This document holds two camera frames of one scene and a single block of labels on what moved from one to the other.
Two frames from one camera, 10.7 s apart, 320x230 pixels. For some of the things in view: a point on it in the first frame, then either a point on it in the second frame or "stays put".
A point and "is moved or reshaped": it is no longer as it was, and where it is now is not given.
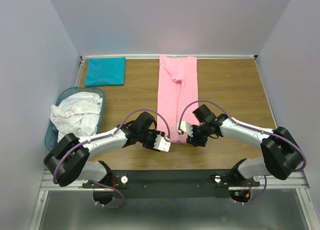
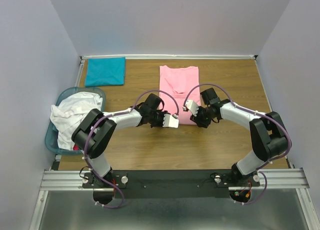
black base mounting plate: [213, 184] stays put
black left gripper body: [148, 138] -> [157, 119]
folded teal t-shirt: [105, 71] stays put
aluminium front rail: [300, 182] stays put
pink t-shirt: [177, 94] is moved or reshaped
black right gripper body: [200, 134] -> [203, 118]
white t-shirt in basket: [77, 113] stays put
